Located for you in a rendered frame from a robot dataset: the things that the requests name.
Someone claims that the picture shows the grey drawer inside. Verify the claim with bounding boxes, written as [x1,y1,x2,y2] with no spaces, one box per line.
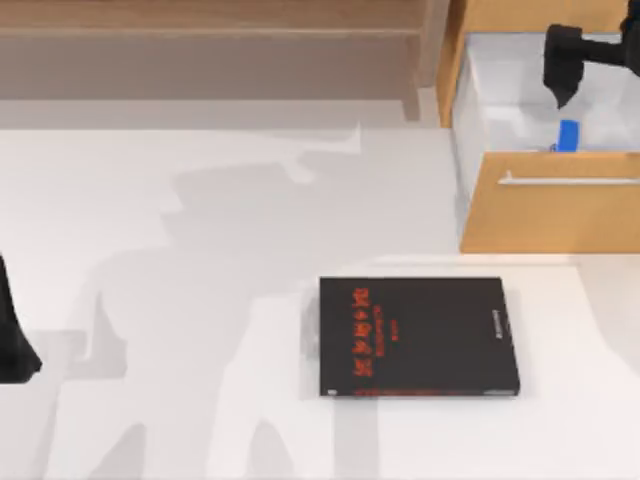
[451,31,640,251]

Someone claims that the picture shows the blue stapler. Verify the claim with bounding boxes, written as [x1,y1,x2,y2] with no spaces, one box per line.
[548,119,582,153]

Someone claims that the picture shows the wooden drawer cabinet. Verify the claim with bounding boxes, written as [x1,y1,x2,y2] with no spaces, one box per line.
[433,0,640,129]

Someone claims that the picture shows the pale wooden drawer front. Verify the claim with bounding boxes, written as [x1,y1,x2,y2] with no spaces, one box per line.
[458,150,640,255]

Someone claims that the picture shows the black book with red print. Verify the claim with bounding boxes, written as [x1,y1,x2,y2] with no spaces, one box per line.
[318,275,522,400]

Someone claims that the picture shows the wooden cupboard with shelves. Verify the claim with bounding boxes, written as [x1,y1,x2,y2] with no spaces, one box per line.
[0,0,437,124]

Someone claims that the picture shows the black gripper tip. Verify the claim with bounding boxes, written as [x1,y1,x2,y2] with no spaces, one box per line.
[0,254,44,386]

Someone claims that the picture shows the long metal drawer handle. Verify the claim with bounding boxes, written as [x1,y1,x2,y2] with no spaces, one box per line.
[496,170,640,187]

